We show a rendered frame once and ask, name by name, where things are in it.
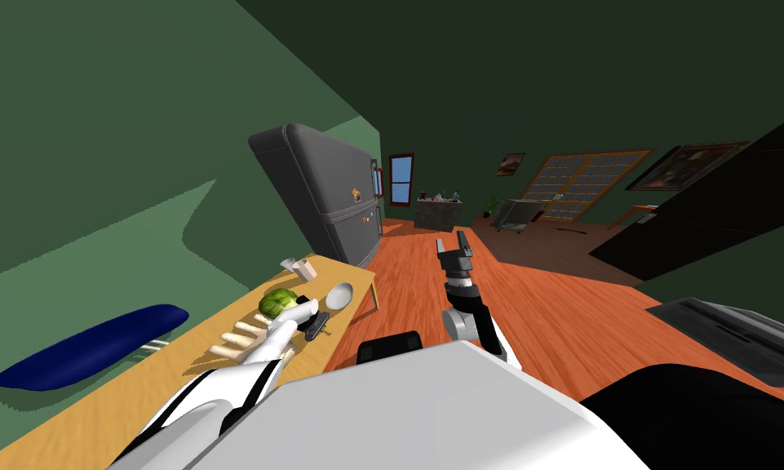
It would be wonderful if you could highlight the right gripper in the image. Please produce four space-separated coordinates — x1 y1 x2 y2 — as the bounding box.
436 229 475 283

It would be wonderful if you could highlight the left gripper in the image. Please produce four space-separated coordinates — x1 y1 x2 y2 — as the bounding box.
303 311 333 344

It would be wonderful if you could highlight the dark counter with bottles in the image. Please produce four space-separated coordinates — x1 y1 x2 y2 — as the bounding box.
414 189 464 233

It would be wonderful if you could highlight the white bowl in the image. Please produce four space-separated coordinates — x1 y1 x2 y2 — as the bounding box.
326 282 355 310

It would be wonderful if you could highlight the green lettuce head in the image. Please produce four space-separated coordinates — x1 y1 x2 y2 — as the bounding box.
258 287 300 321

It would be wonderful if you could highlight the grey metal cart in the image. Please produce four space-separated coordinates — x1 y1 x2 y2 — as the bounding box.
492 198 551 236

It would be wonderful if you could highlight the red framed window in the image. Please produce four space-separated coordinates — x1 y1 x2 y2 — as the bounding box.
388 153 416 207

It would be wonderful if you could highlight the dark grey fridge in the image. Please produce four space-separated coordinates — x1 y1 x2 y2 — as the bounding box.
247 122 384 269

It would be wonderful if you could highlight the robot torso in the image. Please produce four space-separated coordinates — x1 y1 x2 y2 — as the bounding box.
107 330 650 470

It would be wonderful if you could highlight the large wooden framed window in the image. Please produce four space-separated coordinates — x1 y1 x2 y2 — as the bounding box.
520 149 655 224

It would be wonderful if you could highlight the light wooden table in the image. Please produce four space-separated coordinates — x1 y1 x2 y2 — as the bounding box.
0 254 379 470

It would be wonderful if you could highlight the small wooden side table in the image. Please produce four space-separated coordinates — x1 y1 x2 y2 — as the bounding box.
605 204 659 231

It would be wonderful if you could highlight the dark blue oblong board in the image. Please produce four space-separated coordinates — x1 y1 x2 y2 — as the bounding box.
0 303 191 392

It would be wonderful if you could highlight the large dark framed picture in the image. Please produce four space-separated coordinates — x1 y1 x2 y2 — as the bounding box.
625 140 751 193

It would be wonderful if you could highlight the black tall cupboard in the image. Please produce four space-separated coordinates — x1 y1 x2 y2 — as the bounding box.
588 113 784 283

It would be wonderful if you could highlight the dark grey flat appliance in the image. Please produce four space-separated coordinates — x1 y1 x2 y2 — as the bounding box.
645 296 784 397

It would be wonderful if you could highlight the small dark wall picture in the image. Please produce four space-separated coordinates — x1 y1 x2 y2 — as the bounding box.
495 153 527 177

